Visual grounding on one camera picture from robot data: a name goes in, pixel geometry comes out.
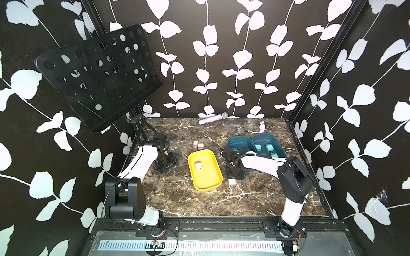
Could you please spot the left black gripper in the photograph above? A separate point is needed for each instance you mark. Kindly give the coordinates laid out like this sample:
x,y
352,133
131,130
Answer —
x,y
173,161

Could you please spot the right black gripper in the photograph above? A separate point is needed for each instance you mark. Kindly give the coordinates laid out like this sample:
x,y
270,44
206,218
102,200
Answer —
x,y
238,176

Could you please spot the yellow storage tray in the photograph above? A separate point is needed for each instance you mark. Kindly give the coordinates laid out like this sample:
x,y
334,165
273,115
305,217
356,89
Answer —
x,y
210,177

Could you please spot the teal storage tray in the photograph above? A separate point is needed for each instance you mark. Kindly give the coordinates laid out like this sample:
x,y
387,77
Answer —
x,y
268,138
244,144

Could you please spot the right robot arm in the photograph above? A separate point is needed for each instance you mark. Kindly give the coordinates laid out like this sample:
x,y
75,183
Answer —
x,y
296,181

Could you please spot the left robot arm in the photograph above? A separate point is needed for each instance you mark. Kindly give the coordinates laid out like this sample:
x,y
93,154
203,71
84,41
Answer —
x,y
124,195

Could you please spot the white rabbit pink figurine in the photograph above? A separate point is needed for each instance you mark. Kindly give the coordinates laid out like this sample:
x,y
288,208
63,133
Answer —
x,y
262,127

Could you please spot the black tripod stand legs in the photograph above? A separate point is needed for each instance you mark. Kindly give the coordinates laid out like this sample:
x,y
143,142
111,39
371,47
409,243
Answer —
x,y
138,121

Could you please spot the black perforated music stand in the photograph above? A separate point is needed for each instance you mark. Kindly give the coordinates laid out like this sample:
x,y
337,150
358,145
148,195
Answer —
x,y
104,77

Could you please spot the black front mounting rail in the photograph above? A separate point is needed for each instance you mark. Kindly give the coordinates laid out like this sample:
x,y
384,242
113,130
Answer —
x,y
269,226

